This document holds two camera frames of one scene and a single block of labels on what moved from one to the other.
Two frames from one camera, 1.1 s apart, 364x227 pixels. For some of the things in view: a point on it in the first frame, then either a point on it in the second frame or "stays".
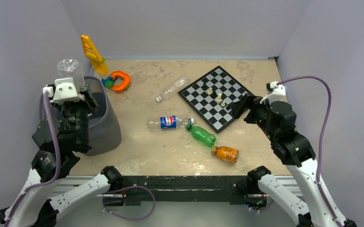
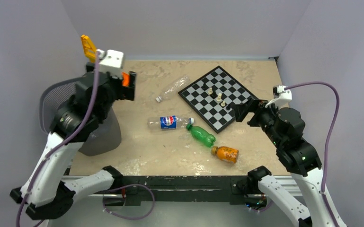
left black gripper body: x=78 y=112 -> x=118 y=91
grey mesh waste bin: x=103 y=133 stays
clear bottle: x=180 y=83 stays
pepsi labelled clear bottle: x=169 y=122 stays
